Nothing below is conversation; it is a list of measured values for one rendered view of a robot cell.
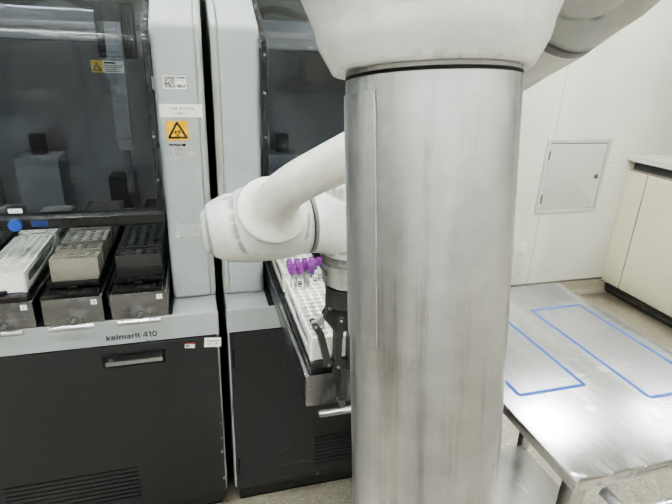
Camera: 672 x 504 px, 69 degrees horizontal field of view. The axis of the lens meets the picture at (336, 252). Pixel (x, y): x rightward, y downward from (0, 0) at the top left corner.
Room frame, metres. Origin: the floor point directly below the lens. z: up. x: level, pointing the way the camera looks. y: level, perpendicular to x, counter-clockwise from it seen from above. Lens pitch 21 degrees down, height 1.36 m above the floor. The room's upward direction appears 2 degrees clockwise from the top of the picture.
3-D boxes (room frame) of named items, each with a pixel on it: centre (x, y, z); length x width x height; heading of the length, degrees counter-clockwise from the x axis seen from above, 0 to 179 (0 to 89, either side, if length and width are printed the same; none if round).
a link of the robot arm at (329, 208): (0.78, -0.01, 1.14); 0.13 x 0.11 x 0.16; 113
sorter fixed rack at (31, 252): (1.20, 0.84, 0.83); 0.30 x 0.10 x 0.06; 16
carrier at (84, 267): (1.14, 0.66, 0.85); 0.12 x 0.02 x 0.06; 107
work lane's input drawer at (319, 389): (1.11, 0.07, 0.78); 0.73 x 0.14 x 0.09; 16
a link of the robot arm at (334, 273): (0.79, -0.02, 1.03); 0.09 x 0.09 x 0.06
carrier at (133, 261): (1.19, 0.51, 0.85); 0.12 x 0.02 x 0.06; 106
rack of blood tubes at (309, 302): (0.98, 0.03, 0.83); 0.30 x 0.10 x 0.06; 16
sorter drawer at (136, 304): (1.41, 0.58, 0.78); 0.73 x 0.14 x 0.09; 16
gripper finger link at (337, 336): (0.78, -0.01, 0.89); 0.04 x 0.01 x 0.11; 16
